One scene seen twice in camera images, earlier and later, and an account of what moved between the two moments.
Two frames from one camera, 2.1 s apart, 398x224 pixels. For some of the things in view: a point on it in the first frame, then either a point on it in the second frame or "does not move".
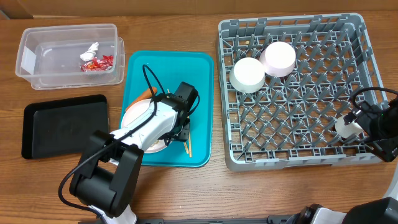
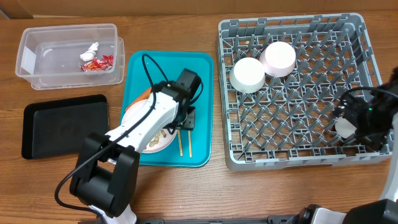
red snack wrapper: x=97 y=64 does not move
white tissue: x=90 y=53 does not move
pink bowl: x=278 y=59 does not move
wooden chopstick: x=185 y=145 → x=180 y=143
